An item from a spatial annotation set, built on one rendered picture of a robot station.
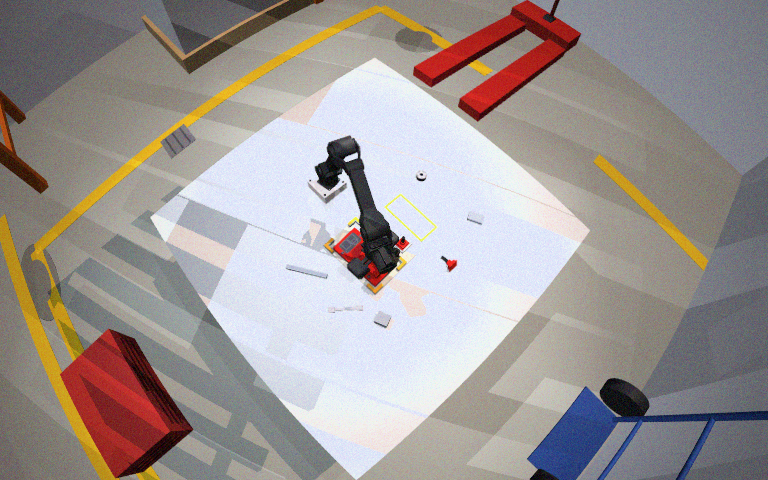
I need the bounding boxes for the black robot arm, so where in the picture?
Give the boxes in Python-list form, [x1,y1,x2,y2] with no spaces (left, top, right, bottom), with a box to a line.
[314,135,400,274]

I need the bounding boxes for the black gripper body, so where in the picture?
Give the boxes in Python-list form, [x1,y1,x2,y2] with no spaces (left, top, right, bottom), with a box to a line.
[347,230,399,280]

